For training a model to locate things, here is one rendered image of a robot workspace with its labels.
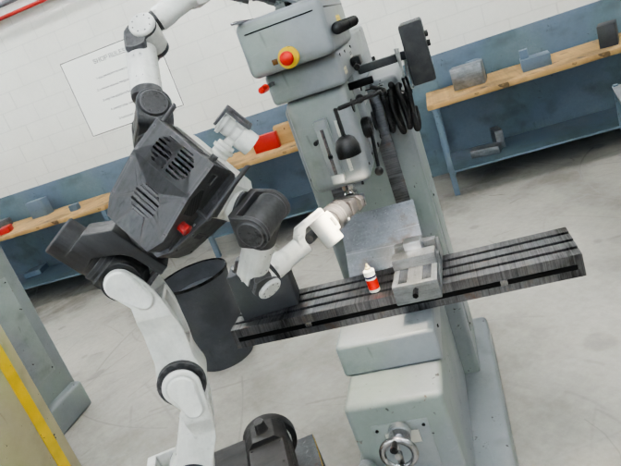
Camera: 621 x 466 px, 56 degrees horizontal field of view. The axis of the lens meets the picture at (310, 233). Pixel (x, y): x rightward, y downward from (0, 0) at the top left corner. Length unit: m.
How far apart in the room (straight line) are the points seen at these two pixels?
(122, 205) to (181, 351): 0.47
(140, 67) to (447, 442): 1.45
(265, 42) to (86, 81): 5.48
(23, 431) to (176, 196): 1.79
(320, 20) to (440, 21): 4.45
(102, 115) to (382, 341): 5.59
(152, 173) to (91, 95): 5.66
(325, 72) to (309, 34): 0.15
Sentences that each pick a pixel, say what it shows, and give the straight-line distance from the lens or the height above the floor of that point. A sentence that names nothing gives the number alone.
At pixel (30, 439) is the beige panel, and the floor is 0.58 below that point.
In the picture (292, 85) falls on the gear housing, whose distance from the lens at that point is 1.85.
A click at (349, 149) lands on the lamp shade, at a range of 1.71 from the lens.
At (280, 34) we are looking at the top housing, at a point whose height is 1.83.
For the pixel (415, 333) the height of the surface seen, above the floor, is 0.82.
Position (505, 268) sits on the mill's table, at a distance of 2.03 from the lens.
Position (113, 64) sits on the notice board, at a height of 2.18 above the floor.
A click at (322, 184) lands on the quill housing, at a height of 1.34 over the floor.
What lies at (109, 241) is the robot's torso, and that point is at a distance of 1.64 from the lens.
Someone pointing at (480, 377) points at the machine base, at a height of 0.20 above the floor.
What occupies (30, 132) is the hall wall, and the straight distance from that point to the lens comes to 7.67.
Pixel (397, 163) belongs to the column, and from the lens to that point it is 2.37.
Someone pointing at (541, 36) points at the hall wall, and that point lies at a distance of 6.23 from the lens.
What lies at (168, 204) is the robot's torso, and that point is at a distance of 1.48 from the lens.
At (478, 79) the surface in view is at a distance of 5.64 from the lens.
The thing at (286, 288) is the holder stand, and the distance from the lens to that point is 2.19.
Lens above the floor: 1.81
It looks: 18 degrees down
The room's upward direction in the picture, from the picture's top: 20 degrees counter-clockwise
